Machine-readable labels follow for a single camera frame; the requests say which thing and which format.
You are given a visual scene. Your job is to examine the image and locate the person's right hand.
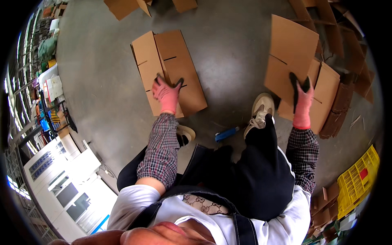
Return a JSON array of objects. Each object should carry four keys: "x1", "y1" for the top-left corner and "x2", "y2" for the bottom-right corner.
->
[{"x1": 289, "y1": 72, "x2": 315, "y2": 130}]

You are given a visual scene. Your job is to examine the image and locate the person's left hand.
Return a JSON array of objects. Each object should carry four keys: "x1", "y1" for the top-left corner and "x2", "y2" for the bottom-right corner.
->
[{"x1": 151, "y1": 74, "x2": 185, "y2": 116}]

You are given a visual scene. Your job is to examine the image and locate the cardboard sheet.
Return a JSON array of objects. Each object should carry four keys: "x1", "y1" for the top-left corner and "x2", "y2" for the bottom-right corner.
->
[{"x1": 264, "y1": 14, "x2": 320, "y2": 106}]

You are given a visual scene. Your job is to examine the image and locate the flat cardboard box with slots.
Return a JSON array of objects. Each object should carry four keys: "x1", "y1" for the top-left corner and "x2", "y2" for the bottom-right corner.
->
[{"x1": 277, "y1": 58, "x2": 341, "y2": 135}]

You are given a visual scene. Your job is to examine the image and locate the stack of dark brown cardboard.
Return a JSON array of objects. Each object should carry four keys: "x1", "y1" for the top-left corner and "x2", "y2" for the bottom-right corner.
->
[{"x1": 319, "y1": 82, "x2": 355, "y2": 140}]

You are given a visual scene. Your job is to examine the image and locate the heap of cardboard pieces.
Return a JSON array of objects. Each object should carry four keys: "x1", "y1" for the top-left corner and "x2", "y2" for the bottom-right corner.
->
[{"x1": 289, "y1": 0, "x2": 376, "y2": 105}]

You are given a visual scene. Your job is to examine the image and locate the person's legs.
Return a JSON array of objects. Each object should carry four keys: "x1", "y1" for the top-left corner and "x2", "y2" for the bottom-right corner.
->
[{"x1": 116, "y1": 93, "x2": 296, "y2": 222}]

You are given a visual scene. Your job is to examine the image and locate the yellow plastic crate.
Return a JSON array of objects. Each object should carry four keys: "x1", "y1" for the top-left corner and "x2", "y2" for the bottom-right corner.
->
[{"x1": 337, "y1": 145, "x2": 380, "y2": 220}]

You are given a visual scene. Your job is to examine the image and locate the pile of cardboard boxes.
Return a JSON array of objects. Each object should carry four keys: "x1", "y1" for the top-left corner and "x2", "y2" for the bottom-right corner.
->
[{"x1": 305, "y1": 181, "x2": 357, "y2": 245}]

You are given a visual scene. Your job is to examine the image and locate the small cardboard piece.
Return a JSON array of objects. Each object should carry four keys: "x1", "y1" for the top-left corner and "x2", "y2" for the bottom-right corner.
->
[{"x1": 172, "y1": 0, "x2": 198, "y2": 14}]

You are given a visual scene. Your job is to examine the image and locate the person's body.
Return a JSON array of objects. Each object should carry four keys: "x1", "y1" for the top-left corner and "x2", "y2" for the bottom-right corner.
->
[{"x1": 49, "y1": 184, "x2": 312, "y2": 245}]

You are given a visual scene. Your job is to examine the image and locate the open cardboard box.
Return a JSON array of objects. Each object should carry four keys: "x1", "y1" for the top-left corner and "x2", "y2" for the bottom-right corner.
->
[{"x1": 104, "y1": 0, "x2": 152, "y2": 21}]

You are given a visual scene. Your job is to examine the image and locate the white machine with panels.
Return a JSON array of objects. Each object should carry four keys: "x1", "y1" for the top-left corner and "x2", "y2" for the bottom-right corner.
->
[{"x1": 23, "y1": 134, "x2": 119, "y2": 243}]

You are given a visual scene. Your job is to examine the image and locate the cluttered shelf rack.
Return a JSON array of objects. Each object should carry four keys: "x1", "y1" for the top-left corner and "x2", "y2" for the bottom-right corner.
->
[{"x1": 4, "y1": 0, "x2": 78, "y2": 154}]

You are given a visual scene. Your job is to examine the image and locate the blue handled tool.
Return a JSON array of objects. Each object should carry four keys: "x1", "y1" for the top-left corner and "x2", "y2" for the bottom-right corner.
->
[{"x1": 215, "y1": 126, "x2": 240, "y2": 143}]

